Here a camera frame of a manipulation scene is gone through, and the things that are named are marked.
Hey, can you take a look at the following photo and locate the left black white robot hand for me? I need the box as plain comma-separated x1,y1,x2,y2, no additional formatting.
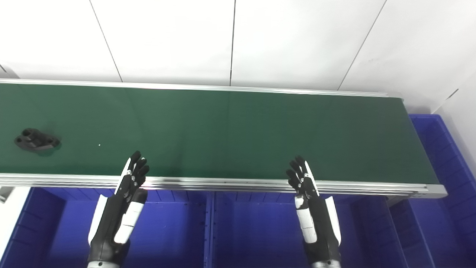
88,150,150,266

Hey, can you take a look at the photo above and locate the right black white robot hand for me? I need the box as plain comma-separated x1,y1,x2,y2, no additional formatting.
285,155,342,263

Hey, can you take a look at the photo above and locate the black flanged machine part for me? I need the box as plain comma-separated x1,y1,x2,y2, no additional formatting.
14,128,61,153

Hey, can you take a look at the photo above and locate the blue plastic bin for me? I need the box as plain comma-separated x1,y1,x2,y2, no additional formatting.
386,114,476,268
0,187,213,268
207,191,408,268

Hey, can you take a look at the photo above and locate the grey conveyor support leg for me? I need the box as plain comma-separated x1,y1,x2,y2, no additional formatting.
0,187,16,204

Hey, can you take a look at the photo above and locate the green conveyor belt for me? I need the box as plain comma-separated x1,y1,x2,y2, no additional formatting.
0,79,448,199

